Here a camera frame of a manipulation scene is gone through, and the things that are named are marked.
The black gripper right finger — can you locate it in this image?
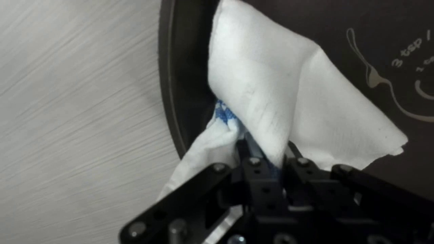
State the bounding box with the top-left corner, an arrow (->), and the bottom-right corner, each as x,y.
283,141 -> 363,207

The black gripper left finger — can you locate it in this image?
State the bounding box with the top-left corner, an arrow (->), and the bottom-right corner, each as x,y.
233,140 -> 288,214

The white cloth with blue stripes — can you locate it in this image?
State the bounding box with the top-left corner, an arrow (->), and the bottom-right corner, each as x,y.
154,0 -> 409,202

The black frying pan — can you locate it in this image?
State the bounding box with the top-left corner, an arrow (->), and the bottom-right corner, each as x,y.
155,0 -> 434,205

